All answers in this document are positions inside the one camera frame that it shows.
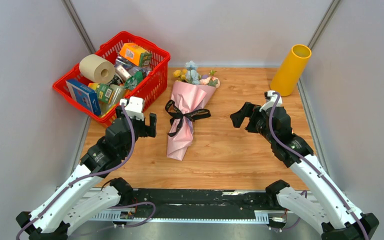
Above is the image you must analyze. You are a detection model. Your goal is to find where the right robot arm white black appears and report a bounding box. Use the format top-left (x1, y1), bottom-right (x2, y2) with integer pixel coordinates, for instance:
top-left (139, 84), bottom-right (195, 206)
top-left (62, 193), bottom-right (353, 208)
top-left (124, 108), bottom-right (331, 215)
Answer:
top-left (230, 102), bottom-right (379, 240)

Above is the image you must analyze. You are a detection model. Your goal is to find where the pink wrapping paper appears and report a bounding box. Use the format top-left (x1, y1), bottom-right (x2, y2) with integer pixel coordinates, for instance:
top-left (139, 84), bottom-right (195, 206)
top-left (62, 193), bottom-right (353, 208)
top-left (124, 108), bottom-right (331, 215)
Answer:
top-left (165, 81), bottom-right (217, 161)

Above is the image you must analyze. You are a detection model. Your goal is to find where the brown toilet paper roll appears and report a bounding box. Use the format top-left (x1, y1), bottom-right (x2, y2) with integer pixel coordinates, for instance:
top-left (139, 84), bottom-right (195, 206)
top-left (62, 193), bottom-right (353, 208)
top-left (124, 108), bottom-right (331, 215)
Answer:
top-left (78, 54), bottom-right (115, 84)

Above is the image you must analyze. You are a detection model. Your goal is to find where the aluminium frame rail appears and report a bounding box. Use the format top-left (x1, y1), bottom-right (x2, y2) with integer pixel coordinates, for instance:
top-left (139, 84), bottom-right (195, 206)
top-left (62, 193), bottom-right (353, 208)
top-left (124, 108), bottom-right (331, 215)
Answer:
top-left (56, 187), bottom-right (352, 225)

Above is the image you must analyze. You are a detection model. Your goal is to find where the yellow cylindrical vase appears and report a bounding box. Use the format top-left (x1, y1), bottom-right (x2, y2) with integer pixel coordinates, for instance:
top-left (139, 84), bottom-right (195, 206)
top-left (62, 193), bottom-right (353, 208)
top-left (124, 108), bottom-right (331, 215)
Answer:
top-left (269, 44), bottom-right (312, 97)

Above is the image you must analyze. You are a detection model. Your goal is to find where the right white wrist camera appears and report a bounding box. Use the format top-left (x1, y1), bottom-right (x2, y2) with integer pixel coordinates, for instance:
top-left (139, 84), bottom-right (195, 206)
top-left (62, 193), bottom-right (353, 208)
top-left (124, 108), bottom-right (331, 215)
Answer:
top-left (259, 90), bottom-right (283, 112)

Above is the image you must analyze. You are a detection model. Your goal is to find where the clear plastic bottle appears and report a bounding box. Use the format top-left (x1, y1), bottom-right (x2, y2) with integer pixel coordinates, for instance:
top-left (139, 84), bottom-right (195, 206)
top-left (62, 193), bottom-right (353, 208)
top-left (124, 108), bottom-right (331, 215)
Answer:
top-left (100, 84), bottom-right (126, 115)

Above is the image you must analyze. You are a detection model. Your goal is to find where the silver wrapped package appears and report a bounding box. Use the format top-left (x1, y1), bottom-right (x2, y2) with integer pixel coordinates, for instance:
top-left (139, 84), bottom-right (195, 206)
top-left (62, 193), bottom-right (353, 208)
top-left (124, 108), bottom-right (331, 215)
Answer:
top-left (114, 56), bottom-right (152, 84)

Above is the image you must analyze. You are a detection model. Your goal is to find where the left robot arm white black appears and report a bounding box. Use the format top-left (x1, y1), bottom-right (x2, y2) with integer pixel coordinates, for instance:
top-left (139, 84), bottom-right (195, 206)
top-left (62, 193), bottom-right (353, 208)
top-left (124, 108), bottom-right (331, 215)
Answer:
top-left (16, 105), bottom-right (157, 240)

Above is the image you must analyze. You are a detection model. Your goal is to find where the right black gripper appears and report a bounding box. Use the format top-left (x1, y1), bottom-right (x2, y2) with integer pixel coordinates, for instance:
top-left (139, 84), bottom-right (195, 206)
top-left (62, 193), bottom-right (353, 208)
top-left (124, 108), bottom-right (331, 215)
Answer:
top-left (229, 102), bottom-right (276, 145)

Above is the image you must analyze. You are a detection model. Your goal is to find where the green snack bag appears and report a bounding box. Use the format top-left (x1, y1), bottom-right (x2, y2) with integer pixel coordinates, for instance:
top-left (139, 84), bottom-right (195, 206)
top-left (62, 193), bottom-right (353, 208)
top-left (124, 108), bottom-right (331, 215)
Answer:
top-left (123, 70), bottom-right (144, 91)

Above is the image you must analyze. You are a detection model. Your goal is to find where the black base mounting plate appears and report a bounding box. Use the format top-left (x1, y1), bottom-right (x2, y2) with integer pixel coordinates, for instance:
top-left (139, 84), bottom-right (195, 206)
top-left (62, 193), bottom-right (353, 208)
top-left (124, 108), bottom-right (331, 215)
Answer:
top-left (119, 188), bottom-right (285, 220)

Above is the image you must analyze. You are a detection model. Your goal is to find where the blue box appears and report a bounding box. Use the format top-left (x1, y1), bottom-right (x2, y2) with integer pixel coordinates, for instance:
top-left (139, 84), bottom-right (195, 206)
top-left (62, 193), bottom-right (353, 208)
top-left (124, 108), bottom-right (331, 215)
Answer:
top-left (66, 78), bottom-right (102, 116)

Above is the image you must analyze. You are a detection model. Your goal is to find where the orange green box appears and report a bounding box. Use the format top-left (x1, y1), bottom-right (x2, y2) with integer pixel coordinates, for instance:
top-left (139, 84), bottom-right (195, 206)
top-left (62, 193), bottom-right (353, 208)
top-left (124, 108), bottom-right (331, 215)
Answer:
top-left (119, 42), bottom-right (152, 67)

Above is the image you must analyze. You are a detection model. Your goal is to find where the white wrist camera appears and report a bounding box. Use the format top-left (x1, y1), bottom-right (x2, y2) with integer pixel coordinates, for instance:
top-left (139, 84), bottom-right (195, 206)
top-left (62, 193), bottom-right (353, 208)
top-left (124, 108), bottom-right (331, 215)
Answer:
top-left (259, 90), bottom-right (283, 112)
top-left (119, 96), bottom-right (145, 121)

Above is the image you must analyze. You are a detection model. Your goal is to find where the green yellow packet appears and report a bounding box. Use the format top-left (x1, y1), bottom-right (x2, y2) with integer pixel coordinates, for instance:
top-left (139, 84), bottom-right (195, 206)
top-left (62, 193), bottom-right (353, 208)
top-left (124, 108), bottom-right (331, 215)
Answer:
top-left (88, 83), bottom-right (114, 104)

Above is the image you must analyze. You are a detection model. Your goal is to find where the artificial flower bunch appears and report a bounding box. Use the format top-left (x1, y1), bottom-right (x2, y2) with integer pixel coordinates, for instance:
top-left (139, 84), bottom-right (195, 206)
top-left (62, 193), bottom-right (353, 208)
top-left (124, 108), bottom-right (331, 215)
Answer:
top-left (172, 60), bottom-right (221, 88)

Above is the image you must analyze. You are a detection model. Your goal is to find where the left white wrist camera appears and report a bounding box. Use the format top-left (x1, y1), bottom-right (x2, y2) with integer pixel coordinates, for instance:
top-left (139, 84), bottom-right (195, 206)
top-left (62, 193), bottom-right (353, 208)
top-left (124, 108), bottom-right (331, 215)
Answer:
top-left (119, 96), bottom-right (145, 121)

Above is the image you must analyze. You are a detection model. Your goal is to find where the black ribbon gold lettering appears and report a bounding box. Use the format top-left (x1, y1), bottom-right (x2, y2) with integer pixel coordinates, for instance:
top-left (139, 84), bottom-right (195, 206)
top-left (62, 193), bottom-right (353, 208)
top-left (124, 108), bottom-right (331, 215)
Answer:
top-left (165, 100), bottom-right (211, 137)

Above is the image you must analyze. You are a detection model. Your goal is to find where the red plastic shopping basket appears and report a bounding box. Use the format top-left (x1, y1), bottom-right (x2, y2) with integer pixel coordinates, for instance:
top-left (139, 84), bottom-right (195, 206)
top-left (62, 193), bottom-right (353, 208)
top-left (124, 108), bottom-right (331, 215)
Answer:
top-left (52, 31), bottom-right (171, 127)

